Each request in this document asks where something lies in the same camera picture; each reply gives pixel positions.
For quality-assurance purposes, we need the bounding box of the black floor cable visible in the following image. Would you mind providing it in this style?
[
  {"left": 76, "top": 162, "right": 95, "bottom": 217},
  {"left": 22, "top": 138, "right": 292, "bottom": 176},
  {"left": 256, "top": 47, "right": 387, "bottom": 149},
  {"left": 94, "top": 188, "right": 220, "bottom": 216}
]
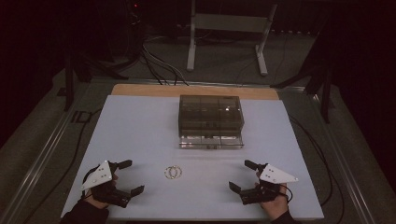
[
  {"left": 288, "top": 114, "right": 346, "bottom": 224},
  {"left": 140, "top": 49, "right": 171, "bottom": 86},
  {"left": 21, "top": 106, "right": 104, "bottom": 224}
]

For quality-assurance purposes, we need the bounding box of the grey metal stand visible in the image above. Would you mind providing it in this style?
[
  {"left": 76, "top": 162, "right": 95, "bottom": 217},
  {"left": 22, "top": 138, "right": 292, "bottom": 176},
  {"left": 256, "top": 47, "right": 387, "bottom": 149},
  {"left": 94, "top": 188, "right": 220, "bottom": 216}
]
[{"left": 186, "top": 0, "right": 278, "bottom": 77}]

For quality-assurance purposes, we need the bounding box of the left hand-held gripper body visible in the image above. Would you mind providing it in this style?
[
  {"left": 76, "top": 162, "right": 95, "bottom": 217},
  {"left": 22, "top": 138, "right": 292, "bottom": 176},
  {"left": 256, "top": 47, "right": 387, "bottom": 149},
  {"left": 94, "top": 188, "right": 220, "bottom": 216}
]
[{"left": 81, "top": 160, "right": 134, "bottom": 209}]

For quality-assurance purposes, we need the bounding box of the dark clear drawer box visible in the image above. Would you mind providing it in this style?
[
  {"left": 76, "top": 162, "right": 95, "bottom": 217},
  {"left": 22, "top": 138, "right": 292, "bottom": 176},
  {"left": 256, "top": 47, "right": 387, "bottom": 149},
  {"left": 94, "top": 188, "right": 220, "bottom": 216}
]
[{"left": 177, "top": 94, "right": 246, "bottom": 150}]

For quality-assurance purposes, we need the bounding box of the black tripod stand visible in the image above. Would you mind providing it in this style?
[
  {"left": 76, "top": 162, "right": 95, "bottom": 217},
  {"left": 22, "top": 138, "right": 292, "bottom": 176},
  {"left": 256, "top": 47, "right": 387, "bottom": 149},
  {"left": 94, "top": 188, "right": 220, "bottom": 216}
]
[{"left": 270, "top": 18, "right": 334, "bottom": 124}]

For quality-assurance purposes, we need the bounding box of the dark equipment with red light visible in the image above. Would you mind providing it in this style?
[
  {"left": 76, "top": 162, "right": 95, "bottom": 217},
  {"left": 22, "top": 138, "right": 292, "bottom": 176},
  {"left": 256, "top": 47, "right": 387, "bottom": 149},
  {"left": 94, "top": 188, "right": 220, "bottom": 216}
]
[{"left": 123, "top": 0, "right": 145, "bottom": 62}]

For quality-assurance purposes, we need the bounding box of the left hand-held gripper cable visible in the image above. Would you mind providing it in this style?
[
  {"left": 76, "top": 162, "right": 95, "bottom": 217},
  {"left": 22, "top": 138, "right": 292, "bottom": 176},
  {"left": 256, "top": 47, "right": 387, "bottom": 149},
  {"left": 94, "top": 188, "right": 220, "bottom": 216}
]
[{"left": 80, "top": 166, "right": 98, "bottom": 200}]

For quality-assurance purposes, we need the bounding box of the thin metal hoop ring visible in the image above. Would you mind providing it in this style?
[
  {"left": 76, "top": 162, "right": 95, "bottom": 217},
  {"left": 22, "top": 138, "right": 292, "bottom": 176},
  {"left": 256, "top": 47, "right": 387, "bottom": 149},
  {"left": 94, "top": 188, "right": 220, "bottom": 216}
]
[
  {"left": 170, "top": 164, "right": 184, "bottom": 180},
  {"left": 163, "top": 165, "right": 176, "bottom": 180}
]

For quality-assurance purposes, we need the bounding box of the person's left hand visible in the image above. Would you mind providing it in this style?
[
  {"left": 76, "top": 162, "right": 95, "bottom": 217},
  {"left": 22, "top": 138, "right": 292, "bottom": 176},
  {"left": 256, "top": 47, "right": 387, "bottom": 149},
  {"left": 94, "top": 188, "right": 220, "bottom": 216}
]
[{"left": 83, "top": 173, "right": 120, "bottom": 210}]

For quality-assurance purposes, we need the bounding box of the white floor cable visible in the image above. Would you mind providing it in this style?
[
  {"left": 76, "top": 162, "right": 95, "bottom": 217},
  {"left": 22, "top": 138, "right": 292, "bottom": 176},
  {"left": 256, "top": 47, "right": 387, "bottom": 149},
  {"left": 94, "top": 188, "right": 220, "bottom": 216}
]
[{"left": 141, "top": 36, "right": 191, "bottom": 87}]

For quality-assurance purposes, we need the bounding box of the person's right hand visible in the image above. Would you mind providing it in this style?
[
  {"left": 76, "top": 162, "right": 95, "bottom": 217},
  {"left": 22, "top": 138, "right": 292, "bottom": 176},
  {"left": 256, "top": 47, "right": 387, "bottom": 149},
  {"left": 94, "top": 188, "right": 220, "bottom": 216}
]
[{"left": 254, "top": 172, "right": 290, "bottom": 220}]

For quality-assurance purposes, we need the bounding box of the hand-held gripper cable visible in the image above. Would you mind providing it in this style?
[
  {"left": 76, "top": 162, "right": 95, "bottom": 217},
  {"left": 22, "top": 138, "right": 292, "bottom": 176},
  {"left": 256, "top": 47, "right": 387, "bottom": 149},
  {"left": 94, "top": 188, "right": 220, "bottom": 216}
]
[
  {"left": 80, "top": 166, "right": 98, "bottom": 200},
  {"left": 278, "top": 184, "right": 294, "bottom": 203}
]

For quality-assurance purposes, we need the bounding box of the aluminium floor rail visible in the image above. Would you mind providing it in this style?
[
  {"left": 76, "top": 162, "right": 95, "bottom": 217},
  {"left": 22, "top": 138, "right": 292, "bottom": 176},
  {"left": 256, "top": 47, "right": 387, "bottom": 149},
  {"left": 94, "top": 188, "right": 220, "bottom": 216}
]
[
  {"left": 306, "top": 88, "right": 379, "bottom": 224},
  {"left": 0, "top": 81, "right": 94, "bottom": 224}
]

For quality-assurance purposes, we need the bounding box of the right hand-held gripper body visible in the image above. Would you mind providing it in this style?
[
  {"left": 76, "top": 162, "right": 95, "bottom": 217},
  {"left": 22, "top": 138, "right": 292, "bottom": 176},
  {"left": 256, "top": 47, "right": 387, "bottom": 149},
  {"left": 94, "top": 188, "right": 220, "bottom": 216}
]
[{"left": 240, "top": 162, "right": 299, "bottom": 206}]

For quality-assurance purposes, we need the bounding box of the right hand-held gripper cable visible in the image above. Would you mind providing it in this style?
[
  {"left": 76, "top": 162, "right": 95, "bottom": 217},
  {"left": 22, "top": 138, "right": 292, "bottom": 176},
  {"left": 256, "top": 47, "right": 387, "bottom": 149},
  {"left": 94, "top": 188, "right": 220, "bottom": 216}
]
[{"left": 278, "top": 184, "right": 294, "bottom": 203}]

